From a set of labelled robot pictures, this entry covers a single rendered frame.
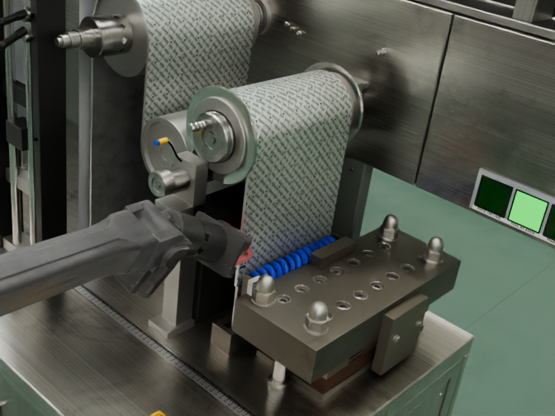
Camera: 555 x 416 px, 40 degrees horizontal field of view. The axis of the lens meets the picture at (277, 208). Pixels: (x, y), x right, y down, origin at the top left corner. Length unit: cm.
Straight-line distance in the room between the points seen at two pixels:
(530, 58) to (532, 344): 205
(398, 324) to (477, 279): 224
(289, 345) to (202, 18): 55
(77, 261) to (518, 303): 267
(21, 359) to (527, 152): 83
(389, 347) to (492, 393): 161
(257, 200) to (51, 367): 40
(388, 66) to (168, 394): 64
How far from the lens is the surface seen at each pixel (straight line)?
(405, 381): 127
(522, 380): 292
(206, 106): 113
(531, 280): 355
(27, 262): 82
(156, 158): 126
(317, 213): 129
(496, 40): 121
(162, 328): 127
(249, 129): 108
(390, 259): 132
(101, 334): 128
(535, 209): 123
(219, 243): 108
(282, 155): 115
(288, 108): 115
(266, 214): 118
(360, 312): 116
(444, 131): 128
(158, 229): 96
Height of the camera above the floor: 168
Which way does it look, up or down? 27 degrees down
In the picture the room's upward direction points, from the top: 8 degrees clockwise
